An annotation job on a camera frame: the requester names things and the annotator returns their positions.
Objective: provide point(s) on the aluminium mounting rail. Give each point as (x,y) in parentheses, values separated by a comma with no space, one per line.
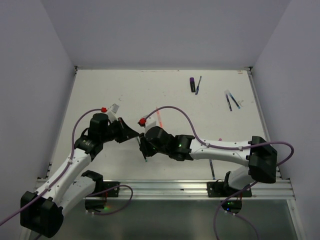
(197,190)

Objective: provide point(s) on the blue ballpoint pen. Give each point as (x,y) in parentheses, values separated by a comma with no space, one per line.
(198,86)

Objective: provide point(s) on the green gel pen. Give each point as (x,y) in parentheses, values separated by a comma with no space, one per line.
(140,149)

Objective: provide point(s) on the dark blue gel pen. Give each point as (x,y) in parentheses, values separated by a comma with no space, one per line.
(228,100)

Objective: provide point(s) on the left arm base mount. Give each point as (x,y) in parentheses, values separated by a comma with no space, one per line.
(97,201)

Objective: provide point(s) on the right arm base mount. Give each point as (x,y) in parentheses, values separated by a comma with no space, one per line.
(221,189)

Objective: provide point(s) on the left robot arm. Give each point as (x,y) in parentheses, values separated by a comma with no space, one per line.
(44,210)

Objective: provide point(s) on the orange clear pen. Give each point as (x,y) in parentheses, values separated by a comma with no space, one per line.
(159,117)

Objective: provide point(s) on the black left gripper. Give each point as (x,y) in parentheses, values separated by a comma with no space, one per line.
(126,132)

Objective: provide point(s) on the teal gel pen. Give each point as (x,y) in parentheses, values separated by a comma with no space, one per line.
(234,100)

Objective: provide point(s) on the purple capped black marker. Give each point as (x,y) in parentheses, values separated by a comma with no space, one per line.
(192,84)

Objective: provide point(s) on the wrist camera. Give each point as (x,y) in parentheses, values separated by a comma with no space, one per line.
(147,123)
(112,112)

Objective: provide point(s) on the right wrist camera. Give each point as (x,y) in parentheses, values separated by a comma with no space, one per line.
(147,123)

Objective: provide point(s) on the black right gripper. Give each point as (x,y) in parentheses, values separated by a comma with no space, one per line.
(144,144)

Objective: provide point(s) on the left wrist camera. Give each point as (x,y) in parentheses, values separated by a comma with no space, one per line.
(112,112)

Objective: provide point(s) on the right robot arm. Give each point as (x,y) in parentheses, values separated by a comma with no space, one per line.
(256,158)

